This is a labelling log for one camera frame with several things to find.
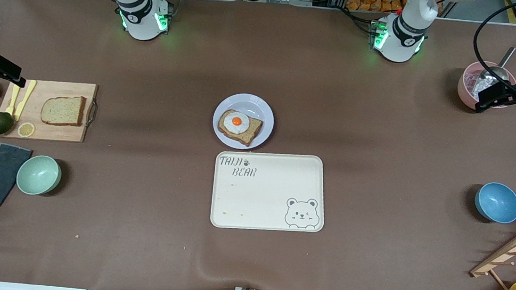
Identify plain brown bread slice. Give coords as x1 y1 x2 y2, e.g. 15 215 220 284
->
40 92 87 128

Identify white round plate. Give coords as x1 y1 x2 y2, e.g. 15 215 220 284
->
211 91 276 152

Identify metal scoop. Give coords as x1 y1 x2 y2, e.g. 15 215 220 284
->
474 43 516 94

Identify yellow plastic fork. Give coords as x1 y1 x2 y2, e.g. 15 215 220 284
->
5 81 22 116

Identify yellow plastic knife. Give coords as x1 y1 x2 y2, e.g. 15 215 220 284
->
14 78 37 123

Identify clear ice cubes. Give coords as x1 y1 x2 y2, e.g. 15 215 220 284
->
463 69 488 99

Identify pink bowl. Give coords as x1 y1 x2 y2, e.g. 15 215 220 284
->
455 59 516 115

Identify lemon slice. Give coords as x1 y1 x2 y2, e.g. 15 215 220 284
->
16 121 36 139

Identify wooden cutting board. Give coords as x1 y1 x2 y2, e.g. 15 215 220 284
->
0 75 100 146

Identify blue bowl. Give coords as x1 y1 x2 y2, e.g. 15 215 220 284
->
472 180 516 225

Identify light green bowl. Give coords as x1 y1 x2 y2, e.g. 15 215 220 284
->
15 153 64 198

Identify fried egg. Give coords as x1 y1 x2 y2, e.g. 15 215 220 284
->
222 111 251 135

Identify bread slice under egg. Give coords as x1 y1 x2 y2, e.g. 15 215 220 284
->
216 109 264 147

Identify cream bear print tray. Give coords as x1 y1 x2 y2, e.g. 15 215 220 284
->
209 146 331 238

